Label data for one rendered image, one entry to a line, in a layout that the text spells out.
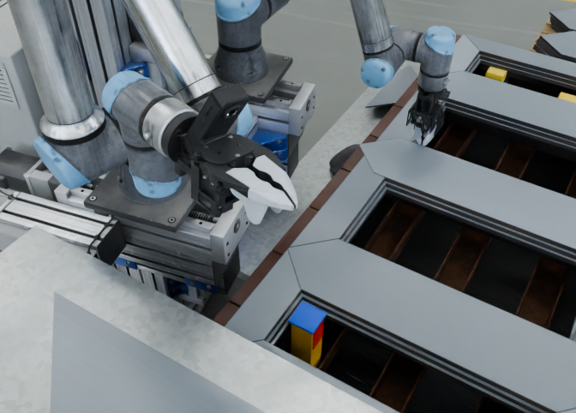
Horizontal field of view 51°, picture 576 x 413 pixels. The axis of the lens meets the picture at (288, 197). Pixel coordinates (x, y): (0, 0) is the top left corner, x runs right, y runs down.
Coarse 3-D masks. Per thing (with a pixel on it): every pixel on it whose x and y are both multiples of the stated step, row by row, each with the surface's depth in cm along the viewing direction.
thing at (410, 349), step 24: (528, 72) 208; (552, 72) 204; (480, 120) 189; (504, 120) 186; (552, 144) 181; (384, 192) 164; (408, 192) 162; (360, 216) 156; (456, 216) 158; (480, 216) 155; (528, 240) 151; (288, 312) 134; (336, 312) 134; (384, 336) 130; (432, 360) 126; (480, 384) 122; (528, 408) 118
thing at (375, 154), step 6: (396, 138) 177; (372, 144) 175; (378, 144) 175; (384, 144) 175; (390, 144) 175; (372, 150) 173; (378, 150) 173; (384, 150) 173; (390, 150) 173; (366, 156) 171; (372, 156) 171; (378, 156) 171; (384, 156) 171; (372, 162) 169; (378, 162) 169; (372, 168) 167
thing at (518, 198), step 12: (516, 180) 164; (504, 192) 160; (516, 192) 160; (528, 192) 160; (504, 204) 157; (516, 204) 157; (528, 204) 157; (492, 216) 154; (504, 216) 154; (516, 216) 154
